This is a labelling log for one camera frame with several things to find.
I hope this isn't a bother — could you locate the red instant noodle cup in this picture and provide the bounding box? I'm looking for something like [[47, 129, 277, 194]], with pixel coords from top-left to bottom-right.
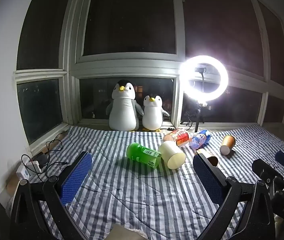
[[163, 129, 191, 147]]

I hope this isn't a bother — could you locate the far brown paper cup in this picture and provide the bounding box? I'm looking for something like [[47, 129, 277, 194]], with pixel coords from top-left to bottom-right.
[[220, 135, 235, 155]]

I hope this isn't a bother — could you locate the brown paper cup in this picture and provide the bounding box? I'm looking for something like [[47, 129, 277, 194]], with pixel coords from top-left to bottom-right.
[[220, 135, 235, 155], [197, 148, 218, 167]]

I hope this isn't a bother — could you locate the near brown paper cup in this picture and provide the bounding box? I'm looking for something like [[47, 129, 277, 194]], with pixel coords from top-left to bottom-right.
[[197, 148, 218, 167]]

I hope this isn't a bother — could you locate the cream paper cup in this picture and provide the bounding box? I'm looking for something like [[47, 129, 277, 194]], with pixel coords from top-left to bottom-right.
[[159, 141, 186, 170]]

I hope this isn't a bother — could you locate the green plastic cup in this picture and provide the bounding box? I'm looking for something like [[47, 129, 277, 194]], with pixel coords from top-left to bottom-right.
[[126, 142, 162, 168]]

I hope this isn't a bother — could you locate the white power strip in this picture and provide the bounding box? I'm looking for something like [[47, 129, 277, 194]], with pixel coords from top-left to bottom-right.
[[16, 159, 44, 180]]

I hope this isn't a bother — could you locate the black charger adapter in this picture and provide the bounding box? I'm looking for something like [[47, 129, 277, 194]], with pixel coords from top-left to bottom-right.
[[32, 152, 48, 168]]

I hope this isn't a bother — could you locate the black light tripod stand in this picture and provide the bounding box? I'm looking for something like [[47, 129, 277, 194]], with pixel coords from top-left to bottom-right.
[[180, 101, 209, 133]]

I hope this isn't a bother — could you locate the striped blue white quilt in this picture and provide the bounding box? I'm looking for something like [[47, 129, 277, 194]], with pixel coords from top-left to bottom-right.
[[6, 125, 284, 240]]

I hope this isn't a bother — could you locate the small plush penguin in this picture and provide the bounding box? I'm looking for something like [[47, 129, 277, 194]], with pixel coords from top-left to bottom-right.
[[142, 95, 170, 131]]

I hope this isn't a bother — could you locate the large plush penguin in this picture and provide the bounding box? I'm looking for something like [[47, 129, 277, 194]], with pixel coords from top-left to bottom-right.
[[106, 80, 144, 131]]

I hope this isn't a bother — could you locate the white ring light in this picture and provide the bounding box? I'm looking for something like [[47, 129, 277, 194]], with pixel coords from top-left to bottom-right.
[[179, 55, 229, 103]]

